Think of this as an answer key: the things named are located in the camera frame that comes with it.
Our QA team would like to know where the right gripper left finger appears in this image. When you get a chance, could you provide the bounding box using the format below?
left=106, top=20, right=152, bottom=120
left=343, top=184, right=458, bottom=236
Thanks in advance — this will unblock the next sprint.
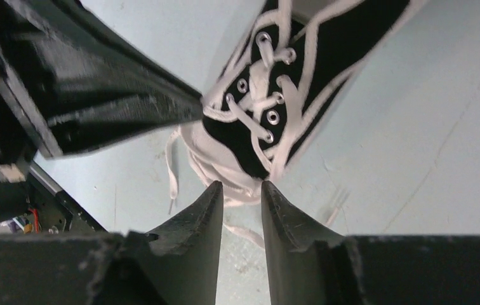
left=0, top=182, right=223, bottom=304

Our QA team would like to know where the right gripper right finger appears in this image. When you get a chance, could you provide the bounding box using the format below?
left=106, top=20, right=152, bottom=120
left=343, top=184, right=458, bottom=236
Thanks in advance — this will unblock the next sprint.
left=261, top=181, right=480, bottom=304

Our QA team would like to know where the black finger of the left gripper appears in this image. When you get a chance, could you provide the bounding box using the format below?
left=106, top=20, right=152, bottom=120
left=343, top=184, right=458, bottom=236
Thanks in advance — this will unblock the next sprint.
left=12, top=1, right=202, bottom=158

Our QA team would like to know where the black white sneaker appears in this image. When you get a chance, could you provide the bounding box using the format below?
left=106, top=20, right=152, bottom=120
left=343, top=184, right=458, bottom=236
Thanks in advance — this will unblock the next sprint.
left=164, top=0, right=428, bottom=249

